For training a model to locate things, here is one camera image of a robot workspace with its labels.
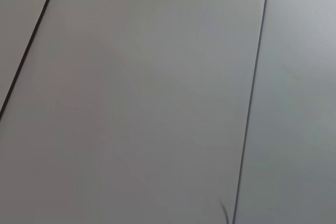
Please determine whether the thin dark curved strand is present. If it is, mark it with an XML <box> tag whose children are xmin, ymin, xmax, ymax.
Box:
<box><xmin>218</xmin><ymin>198</ymin><xmax>230</xmax><ymax>222</ymax></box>

